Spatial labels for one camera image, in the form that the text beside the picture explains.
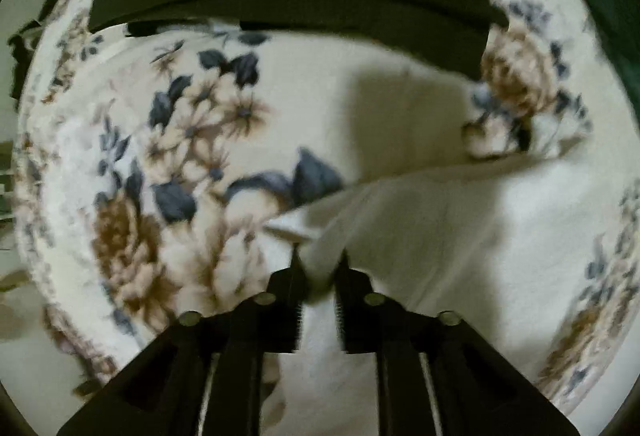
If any white knit garment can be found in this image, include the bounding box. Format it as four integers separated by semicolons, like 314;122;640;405
267;151;626;413

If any floral fleece blanket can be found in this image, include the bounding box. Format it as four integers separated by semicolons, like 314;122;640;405
14;0;639;384

